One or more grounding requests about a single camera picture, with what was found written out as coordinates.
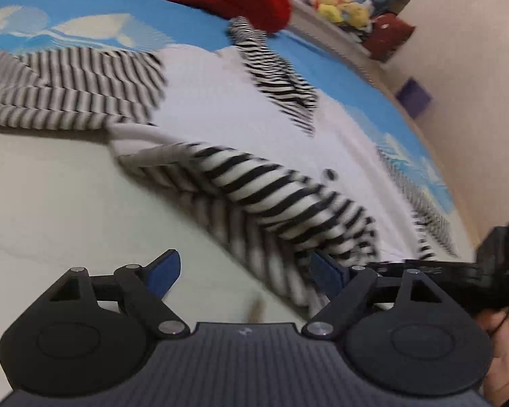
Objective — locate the purple box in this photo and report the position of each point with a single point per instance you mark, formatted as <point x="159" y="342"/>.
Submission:
<point x="413" y="95"/>

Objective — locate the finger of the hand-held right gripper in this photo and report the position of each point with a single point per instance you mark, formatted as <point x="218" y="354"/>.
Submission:
<point x="424" y="269"/>

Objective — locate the pile of plush toys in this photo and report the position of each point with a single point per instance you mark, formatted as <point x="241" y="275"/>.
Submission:
<point x="343" y="6"/>

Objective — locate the white headboard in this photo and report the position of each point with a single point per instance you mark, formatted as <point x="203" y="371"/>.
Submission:
<point x="335" y="38"/>

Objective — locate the black white striped shirt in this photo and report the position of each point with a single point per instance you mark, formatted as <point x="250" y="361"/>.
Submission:
<point x="254" y="186"/>

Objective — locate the blue white patterned bedsheet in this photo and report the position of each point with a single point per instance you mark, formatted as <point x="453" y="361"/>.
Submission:
<point x="220" y="93"/>

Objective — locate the person's right hand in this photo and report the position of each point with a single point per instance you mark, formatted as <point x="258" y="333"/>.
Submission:
<point x="504" y="347"/>

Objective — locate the red cushion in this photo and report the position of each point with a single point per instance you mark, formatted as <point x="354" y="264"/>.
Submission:
<point x="386" y="36"/>

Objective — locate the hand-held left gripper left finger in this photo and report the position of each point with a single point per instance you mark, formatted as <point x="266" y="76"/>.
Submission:
<point x="166" y="268"/>

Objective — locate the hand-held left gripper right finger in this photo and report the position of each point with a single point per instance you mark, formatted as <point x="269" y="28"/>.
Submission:
<point x="325" y="272"/>

